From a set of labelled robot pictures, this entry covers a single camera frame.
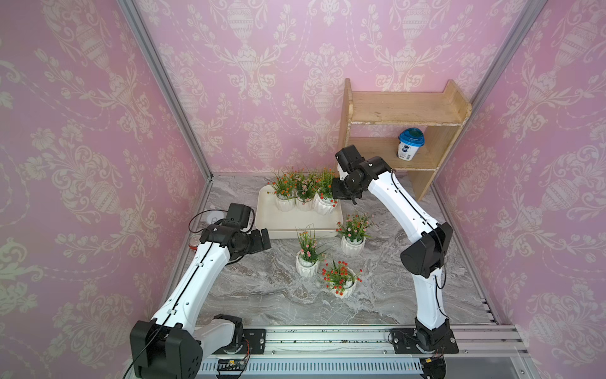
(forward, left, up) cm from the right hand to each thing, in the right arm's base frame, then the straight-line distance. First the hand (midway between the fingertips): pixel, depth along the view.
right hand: (336, 194), depth 85 cm
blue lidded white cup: (+19, -31, +8) cm, 37 cm away
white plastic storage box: (+4, +21, -24) cm, 32 cm away
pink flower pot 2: (-12, -6, -7) cm, 15 cm away
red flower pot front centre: (-28, +1, -9) cm, 29 cm away
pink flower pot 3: (-20, +11, -7) cm, 24 cm away
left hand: (-16, +28, -7) cm, 33 cm away
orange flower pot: (-2, +5, +6) cm, 8 cm away
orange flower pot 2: (+10, +20, -7) cm, 24 cm away
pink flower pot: (+9, +11, -5) cm, 15 cm away
